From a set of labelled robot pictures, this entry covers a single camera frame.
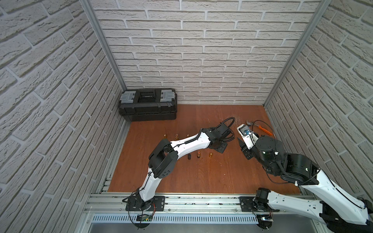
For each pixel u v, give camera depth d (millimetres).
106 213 709
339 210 402
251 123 1068
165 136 974
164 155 538
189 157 878
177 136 947
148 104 971
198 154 871
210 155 897
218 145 664
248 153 536
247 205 742
